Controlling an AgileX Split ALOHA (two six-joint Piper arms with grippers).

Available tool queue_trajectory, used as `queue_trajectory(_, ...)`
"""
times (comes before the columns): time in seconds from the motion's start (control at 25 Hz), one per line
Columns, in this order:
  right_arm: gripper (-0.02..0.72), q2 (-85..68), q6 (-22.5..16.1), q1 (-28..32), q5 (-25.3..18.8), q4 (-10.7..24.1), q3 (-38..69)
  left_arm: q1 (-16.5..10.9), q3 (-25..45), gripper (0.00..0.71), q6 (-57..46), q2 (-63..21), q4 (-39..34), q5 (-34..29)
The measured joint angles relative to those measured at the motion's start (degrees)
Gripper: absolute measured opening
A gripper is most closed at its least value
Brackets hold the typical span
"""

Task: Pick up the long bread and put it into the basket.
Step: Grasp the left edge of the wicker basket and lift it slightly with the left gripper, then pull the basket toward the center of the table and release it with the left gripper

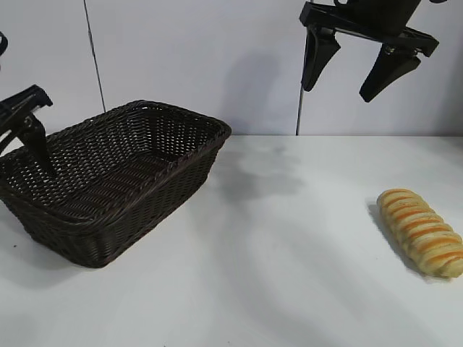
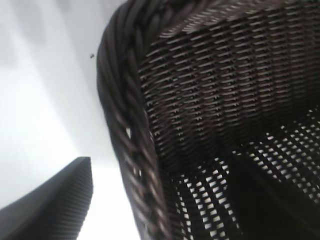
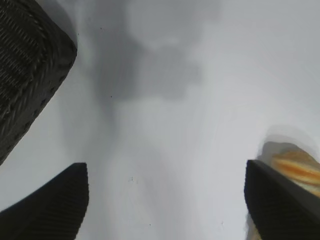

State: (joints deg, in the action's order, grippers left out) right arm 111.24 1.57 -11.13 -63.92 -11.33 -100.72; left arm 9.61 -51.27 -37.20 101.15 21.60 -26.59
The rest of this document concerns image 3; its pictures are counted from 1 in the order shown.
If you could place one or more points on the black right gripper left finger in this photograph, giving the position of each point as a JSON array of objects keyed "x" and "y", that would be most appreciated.
[{"x": 50, "y": 210}]

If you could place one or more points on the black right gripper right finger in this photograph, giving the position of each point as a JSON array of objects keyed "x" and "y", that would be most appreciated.
[{"x": 280, "y": 207}]

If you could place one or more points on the long striped bread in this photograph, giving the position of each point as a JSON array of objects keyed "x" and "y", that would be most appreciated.
[{"x": 297, "y": 167}]

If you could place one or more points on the dark brown wicker basket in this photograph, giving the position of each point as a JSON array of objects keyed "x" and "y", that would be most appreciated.
[{"x": 30, "y": 62}]

